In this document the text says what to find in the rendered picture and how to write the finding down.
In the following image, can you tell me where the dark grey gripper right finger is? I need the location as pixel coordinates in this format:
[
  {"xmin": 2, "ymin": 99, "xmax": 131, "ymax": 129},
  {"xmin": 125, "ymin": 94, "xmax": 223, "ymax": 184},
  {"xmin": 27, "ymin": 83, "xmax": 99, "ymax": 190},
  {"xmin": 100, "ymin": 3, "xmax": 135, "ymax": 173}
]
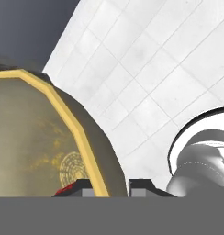
[{"xmin": 128, "ymin": 178, "xmax": 178, "ymax": 198}]

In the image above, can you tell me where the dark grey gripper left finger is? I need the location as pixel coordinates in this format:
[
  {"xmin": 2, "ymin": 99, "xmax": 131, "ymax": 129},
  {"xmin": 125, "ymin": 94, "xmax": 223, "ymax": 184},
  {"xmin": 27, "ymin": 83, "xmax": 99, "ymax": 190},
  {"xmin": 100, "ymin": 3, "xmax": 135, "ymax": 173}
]
[{"xmin": 51, "ymin": 178, "xmax": 95, "ymax": 198}]

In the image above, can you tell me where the olive bowl with yellow rim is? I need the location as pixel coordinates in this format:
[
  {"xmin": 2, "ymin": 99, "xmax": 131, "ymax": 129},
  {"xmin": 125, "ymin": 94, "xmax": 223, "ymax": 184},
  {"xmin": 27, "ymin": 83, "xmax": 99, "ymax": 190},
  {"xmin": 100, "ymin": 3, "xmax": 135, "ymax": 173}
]
[{"xmin": 0, "ymin": 62, "xmax": 129, "ymax": 198}]

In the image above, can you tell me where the white round object black rim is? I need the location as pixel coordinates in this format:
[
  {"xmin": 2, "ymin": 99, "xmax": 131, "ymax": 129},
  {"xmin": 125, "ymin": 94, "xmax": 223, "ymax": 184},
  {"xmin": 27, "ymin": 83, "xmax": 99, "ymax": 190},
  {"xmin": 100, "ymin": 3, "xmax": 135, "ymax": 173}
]
[{"xmin": 165, "ymin": 105, "xmax": 224, "ymax": 198}]

